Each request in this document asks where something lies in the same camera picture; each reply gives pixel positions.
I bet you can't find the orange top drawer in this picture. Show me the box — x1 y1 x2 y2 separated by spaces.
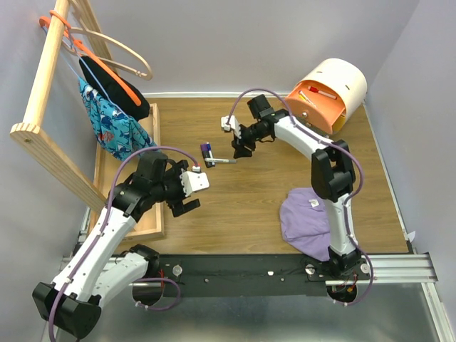
284 80 347 135

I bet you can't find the purple black highlighter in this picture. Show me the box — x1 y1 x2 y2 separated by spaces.
200 143 210 163

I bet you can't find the yellow white pen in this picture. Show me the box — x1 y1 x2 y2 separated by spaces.
299 90 317 108

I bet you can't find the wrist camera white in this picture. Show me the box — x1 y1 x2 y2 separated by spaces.
180 166 209 197
220 115 241 139

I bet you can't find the blue capped white marker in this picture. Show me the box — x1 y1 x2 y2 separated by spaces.
206 142 216 167

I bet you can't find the wooden clothes rack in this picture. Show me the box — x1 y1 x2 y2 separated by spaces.
9 0 136 235

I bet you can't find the orange hanger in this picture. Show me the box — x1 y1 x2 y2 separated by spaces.
49 10 141 106

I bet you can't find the wooden tray base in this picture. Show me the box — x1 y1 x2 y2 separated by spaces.
93 103 165 243

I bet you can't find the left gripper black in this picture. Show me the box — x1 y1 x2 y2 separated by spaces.
152 160 201 217

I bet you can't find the aluminium rail frame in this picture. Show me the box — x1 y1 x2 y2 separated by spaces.
41 206 445 342

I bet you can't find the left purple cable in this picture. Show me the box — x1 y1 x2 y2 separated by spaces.
48 145 200 342

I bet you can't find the black garment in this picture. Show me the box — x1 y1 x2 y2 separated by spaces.
79 56 150 121

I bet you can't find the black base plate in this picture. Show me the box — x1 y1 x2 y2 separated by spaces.
117 253 371 306

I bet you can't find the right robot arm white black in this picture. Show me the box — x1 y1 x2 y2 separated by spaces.
222 95 361 279

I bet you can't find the wooden hanger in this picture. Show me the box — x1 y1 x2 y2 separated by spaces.
60 0 154 81

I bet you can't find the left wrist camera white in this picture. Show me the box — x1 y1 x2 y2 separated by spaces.
180 166 209 197

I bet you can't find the purple cloth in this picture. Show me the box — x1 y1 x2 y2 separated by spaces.
279 187 330 261

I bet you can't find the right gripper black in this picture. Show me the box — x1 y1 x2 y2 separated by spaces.
231 123 269 159

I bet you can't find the white grey marker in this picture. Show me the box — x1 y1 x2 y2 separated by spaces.
204 158 237 163

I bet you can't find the red capped white marker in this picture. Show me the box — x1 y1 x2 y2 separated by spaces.
308 85 337 100

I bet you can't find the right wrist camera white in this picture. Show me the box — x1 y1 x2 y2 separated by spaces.
220 115 241 139

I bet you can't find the blue shark pattern garment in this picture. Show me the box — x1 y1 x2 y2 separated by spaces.
78 78 156 161

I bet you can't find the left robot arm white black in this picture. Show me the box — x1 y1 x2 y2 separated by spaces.
32 146 209 341

